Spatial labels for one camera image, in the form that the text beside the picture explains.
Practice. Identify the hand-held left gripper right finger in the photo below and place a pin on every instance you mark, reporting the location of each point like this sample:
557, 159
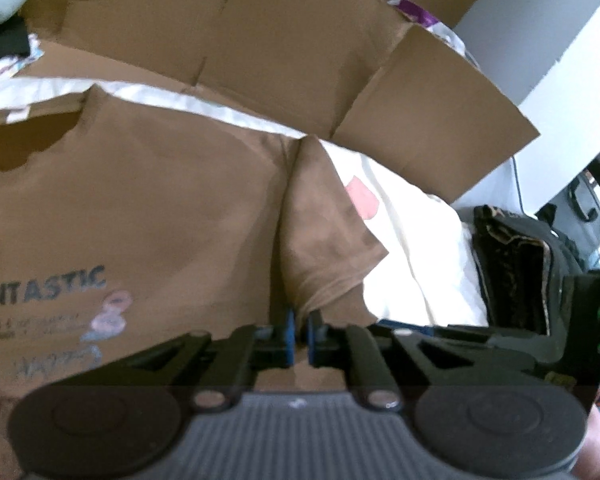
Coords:
312, 340

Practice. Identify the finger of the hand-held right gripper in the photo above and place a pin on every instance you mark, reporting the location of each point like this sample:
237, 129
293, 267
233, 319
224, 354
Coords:
520, 345

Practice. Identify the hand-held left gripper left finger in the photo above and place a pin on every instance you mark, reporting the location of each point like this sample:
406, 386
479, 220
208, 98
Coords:
289, 337

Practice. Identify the brown t-shirt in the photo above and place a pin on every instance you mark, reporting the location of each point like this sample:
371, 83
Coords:
155, 200

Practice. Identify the black folded cloth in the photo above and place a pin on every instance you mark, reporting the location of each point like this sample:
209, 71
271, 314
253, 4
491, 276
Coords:
515, 270

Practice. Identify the black suitcase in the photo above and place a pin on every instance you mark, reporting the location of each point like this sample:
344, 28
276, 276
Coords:
575, 220

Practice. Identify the leopard print cloth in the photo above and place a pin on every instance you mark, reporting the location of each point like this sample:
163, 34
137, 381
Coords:
495, 232

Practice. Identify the cream printed blanket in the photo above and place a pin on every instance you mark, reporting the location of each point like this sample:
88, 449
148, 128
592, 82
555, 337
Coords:
420, 240

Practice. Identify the large cardboard sheet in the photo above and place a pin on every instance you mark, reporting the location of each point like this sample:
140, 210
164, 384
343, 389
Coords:
280, 35

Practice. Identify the purple white packet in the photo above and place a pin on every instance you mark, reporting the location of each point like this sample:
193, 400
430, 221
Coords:
425, 17

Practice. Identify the white patterned cloth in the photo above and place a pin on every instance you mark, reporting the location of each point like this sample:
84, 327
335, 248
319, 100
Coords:
10, 65

